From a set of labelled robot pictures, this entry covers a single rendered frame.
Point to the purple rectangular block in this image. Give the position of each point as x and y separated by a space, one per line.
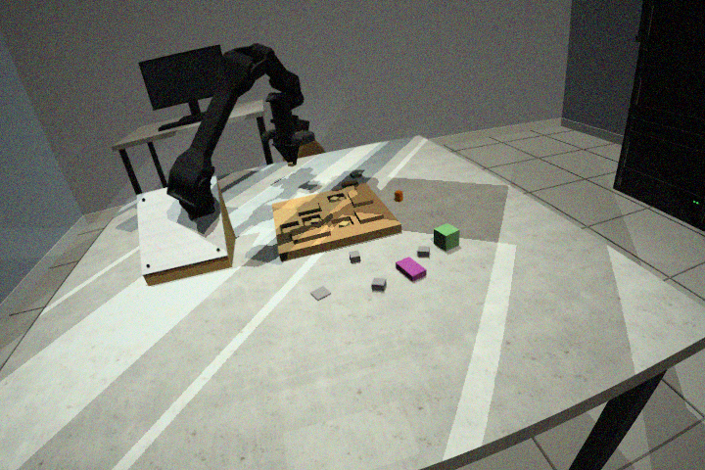
411 269

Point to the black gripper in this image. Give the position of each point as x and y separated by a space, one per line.
286 145

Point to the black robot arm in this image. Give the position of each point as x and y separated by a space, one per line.
190 176

